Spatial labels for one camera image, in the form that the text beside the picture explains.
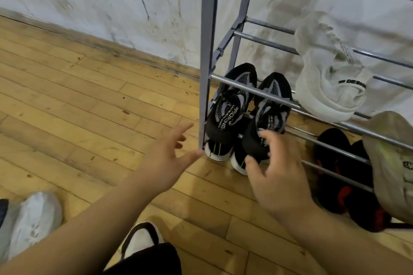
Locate beige worn sneaker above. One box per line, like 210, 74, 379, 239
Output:
361, 111, 413, 224

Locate white knit sneaker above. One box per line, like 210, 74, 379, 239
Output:
294, 11, 375, 123

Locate person's left forearm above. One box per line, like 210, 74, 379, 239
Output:
0, 175, 162, 275

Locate black grey mesh sneaker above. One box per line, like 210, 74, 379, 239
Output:
205, 63, 258, 162
230, 72, 293, 176

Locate person's black trousers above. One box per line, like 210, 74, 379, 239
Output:
103, 242, 183, 275

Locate person's white black-strapped shoe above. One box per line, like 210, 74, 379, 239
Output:
120, 222, 165, 261

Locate person's right forearm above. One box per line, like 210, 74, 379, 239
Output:
283, 204, 413, 275

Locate black red sneaker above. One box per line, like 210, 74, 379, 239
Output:
347, 139, 393, 233
311, 128, 356, 215

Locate person's right hand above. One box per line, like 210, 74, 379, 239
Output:
244, 130, 319, 221

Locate grey metal shoe rack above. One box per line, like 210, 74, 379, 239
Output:
198, 0, 413, 230

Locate person's left hand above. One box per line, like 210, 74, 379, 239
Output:
133, 122, 205, 196

